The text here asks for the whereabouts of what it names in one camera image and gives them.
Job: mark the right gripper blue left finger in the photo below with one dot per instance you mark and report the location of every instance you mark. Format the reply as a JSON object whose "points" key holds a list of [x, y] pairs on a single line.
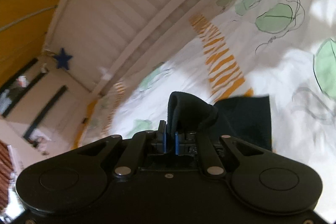
{"points": [[161, 137]]}

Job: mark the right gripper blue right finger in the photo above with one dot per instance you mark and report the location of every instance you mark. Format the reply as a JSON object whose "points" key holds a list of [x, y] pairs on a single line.
{"points": [[179, 144]]}

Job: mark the black hooded sweatshirt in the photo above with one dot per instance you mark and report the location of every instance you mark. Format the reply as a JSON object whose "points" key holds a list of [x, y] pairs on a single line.
{"points": [[246, 118]]}

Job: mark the blue star decoration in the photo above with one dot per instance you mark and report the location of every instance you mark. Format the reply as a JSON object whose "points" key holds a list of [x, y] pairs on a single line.
{"points": [[62, 59]]}

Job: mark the white leaf-patterned bed sheet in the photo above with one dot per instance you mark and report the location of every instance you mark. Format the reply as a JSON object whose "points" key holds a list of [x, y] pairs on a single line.
{"points": [[283, 49]]}

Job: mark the white wooden bed frame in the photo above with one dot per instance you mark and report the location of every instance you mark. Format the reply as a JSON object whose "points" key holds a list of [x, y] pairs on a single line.
{"points": [[106, 37]]}

